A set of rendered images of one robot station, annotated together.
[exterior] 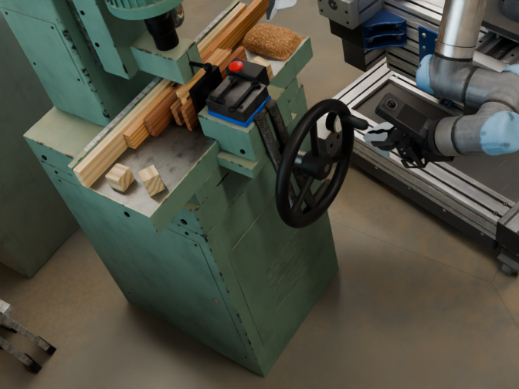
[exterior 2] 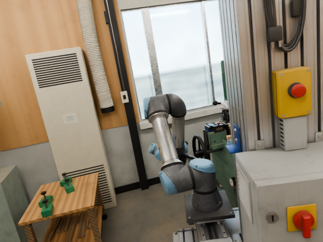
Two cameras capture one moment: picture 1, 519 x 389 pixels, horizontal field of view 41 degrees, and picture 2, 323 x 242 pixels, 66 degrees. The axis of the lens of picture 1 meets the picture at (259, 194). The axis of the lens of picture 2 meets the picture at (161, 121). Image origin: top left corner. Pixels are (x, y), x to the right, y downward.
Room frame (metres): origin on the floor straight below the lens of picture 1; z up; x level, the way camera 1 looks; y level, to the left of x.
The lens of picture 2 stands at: (1.78, -1.78, 1.55)
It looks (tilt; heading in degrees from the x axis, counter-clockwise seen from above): 14 degrees down; 123
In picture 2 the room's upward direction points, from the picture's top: 9 degrees counter-clockwise
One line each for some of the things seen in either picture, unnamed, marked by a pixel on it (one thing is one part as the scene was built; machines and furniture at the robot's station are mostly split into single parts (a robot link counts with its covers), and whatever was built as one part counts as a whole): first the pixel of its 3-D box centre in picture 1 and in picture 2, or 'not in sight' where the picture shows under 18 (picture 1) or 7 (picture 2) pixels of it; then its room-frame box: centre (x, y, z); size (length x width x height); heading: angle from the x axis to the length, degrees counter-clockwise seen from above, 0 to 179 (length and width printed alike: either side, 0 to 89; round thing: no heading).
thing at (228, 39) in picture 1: (203, 65); not in sight; (1.33, 0.04, 0.92); 0.54 x 0.02 x 0.04; 133
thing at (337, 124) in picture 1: (335, 122); (233, 182); (1.29, -0.24, 0.65); 0.06 x 0.04 x 0.08; 133
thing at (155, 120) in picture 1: (184, 93); not in sight; (1.25, 0.10, 0.92); 0.25 x 0.02 x 0.05; 133
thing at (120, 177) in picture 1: (120, 177); not in sight; (1.05, 0.26, 0.92); 0.04 x 0.04 x 0.04; 45
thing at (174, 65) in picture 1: (167, 58); not in sight; (1.29, 0.11, 0.99); 0.14 x 0.07 x 0.09; 43
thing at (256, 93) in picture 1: (240, 89); (214, 127); (1.12, -0.03, 0.99); 0.13 x 0.11 x 0.06; 133
